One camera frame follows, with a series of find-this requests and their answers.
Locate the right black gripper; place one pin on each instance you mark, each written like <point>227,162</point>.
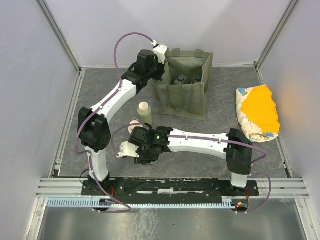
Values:
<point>137,160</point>

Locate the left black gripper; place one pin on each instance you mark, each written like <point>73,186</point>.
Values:
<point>162,67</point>

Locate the beige white-cap bottle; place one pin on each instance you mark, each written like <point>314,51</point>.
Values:
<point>133,124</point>

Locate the olive green canvas bag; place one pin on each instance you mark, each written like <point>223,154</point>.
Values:
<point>188,100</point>

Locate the green liquid white-cap bottle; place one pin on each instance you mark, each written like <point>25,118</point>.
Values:
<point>145,113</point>

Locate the clear bottle dark cap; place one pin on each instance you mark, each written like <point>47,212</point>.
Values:
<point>197,78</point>

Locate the clear bottle black label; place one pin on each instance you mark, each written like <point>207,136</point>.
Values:
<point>148,163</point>

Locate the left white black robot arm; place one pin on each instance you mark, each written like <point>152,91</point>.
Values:
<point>93,123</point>

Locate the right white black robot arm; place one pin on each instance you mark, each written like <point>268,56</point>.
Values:
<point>234,147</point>

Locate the yellow patterned snack bag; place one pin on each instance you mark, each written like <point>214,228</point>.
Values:
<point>257,113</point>

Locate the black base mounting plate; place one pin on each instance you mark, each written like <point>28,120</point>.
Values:
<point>176,190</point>

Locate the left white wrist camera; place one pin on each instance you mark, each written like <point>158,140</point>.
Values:
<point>160,50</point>

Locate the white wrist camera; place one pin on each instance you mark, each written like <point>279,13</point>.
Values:
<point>160,50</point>
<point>128,149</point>

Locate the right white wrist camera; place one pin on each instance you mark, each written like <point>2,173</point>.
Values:
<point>128,149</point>

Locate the aluminium front rail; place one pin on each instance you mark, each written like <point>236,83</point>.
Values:
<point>281,188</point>

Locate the right aluminium corner post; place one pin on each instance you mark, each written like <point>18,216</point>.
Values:
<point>276,33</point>

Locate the aluminium corner post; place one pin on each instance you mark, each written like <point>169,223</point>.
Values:
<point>47,13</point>
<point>276,33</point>

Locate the left aluminium corner post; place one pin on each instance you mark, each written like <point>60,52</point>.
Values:
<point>47,13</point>

